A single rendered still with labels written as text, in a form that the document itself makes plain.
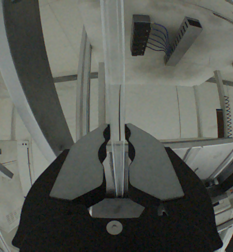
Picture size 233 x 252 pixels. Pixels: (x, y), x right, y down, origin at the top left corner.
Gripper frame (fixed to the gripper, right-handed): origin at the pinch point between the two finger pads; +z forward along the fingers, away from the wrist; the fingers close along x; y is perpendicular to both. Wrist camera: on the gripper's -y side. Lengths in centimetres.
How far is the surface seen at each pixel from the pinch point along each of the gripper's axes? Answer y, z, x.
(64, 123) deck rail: 2.6, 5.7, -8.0
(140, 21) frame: -16.8, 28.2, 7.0
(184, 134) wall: 100, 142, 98
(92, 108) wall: 64, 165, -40
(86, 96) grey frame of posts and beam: 5.7, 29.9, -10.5
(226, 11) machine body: -29, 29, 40
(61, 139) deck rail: 4.1, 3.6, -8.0
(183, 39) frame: -13.4, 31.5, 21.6
